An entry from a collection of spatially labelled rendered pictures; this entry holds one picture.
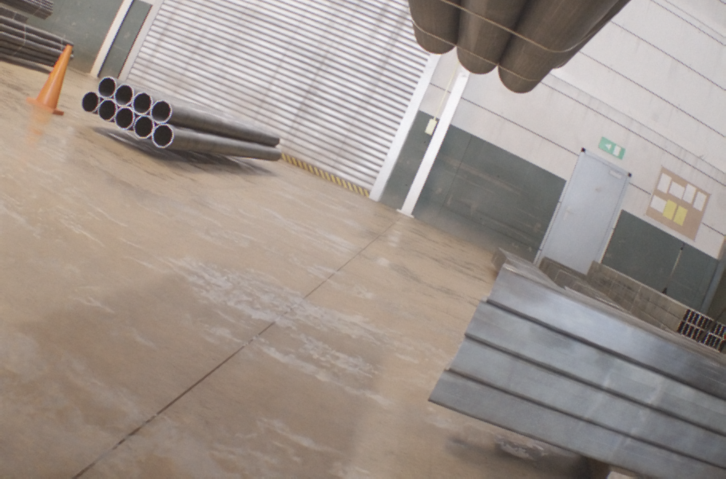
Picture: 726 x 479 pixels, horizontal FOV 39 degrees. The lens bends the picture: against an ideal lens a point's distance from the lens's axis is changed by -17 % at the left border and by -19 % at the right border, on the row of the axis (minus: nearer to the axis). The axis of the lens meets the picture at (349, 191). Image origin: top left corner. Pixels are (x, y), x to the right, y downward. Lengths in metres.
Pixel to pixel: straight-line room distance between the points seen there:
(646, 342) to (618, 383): 0.14
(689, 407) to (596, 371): 0.36
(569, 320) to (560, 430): 0.32
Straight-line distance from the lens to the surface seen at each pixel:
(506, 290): 3.01
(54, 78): 8.26
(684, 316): 8.13
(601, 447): 3.08
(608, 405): 3.06
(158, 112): 8.50
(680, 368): 3.08
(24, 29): 12.65
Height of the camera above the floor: 0.62
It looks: 2 degrees down
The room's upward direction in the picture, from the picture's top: 24 degrees clockwise
